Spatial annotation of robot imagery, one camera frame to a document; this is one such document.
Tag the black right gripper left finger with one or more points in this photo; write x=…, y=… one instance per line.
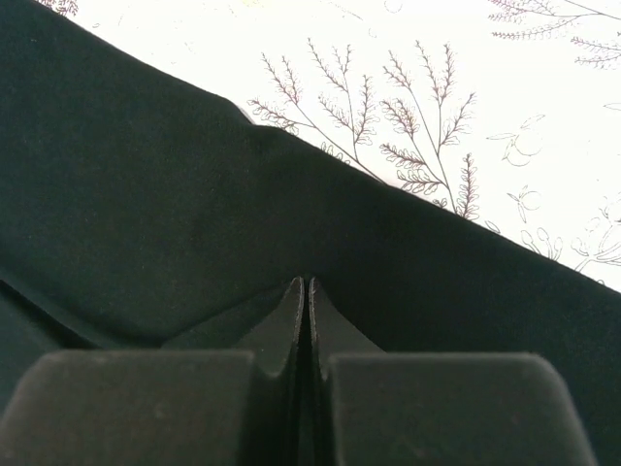
x=234, y=406

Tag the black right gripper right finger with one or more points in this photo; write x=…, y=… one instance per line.
x=373, y=407

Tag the black t shirt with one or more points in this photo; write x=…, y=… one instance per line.
x=135, y=206

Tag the floral patterned table mat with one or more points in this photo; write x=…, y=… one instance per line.
x=506, y=113

